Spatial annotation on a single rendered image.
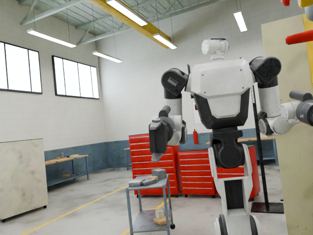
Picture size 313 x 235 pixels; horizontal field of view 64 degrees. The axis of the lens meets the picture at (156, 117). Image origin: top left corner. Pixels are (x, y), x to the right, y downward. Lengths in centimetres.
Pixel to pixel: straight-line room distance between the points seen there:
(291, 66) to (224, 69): 119
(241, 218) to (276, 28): 160
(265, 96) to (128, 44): 1056
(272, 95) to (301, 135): 101
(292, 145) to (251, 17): 823
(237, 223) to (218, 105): 53
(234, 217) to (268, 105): 53
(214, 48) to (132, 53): 1028
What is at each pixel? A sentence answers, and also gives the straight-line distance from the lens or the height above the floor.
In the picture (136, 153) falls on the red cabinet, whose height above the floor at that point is 103.
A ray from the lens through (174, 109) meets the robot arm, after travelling 123.
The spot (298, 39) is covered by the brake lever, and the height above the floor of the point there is 170.
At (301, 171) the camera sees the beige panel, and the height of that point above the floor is 109.
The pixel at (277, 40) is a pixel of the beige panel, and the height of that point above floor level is 214.
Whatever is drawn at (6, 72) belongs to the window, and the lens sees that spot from 891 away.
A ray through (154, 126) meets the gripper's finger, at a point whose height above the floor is 155.
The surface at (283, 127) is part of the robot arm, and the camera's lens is 123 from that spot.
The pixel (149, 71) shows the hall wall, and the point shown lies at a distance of 1086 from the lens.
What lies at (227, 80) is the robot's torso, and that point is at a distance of 115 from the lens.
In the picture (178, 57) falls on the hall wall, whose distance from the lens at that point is 1044.
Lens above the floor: 154
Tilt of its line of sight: 3 degrees up
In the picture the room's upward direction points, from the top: 6 degrees counter-clockwise
